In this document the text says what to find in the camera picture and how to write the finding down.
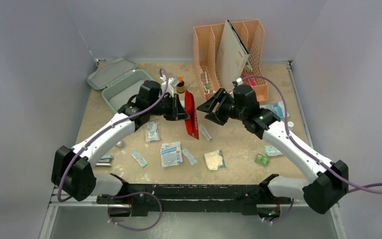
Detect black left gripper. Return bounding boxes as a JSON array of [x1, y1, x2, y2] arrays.
[[148, 94, 190, 121]]

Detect red first aid pouch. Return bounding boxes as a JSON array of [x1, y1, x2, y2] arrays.
[[184, 90, 199, 139]]

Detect white swab packet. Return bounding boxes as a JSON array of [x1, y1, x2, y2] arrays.
[[199, 124, 212, 141]]

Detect teal bandage strip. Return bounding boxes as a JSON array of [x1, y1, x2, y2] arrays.
[[182, 148, 198, 165]]

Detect small teal wipe packet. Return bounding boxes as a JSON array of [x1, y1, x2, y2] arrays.
[[264, 145, 282, 156]]

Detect small white bottle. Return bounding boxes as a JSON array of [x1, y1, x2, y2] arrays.
[[287, 121, 294, 130]]

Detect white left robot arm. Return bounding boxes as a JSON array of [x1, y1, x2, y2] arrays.
[[51, 80, 190, 204]]

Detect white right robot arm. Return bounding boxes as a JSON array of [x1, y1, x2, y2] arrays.
[[196, 85, 349, 214]]

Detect green medicine case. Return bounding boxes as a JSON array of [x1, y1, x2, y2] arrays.
[[86, 58, 155, 113]]

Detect brown bottle orange cap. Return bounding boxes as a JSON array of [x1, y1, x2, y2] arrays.
[[176, 76, 186, 94]]

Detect clear bag alcohol pads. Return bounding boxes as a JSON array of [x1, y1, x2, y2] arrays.
[[145, 120, 161, 142]]

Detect white blue mask packet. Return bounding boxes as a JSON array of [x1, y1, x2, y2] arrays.
[[160, 141, 183, 167]]

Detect gauze in clear bag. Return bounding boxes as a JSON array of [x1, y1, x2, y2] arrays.
[[204, 150, 226, 171]]

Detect pink item in organizer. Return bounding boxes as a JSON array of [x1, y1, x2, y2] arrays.
[[245, 72, 257, 86]]

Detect beige folder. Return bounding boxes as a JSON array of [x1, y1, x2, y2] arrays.
[[215, 19, 250, 90]]

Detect teal plaster strip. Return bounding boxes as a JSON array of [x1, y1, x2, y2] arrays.
[[131, 151, 148, 168]]

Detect blue wet wipes pack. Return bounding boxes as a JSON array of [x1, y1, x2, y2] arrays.
[[260, 101, 285, 119]]

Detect small green box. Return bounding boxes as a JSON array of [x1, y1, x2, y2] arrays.
[[255, 153, 270, 166]]

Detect peach desk file organizer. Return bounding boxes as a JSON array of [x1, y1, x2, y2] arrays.
[[193, 19, 269, 102]]

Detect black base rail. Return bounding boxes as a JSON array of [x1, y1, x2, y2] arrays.
[[96, 180, 291, 219]]

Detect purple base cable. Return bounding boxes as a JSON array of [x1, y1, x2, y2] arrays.
[[106, 190, 164, 232]]

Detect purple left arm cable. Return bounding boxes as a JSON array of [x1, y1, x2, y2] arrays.
[[56, 68, 170, 203]]

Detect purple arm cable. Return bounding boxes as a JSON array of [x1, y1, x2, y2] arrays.
[[56, 68, 170, 203], [242, 75, 382, 195]]

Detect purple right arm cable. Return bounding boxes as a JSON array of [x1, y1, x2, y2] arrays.
[[242, 75, 382, 195]]

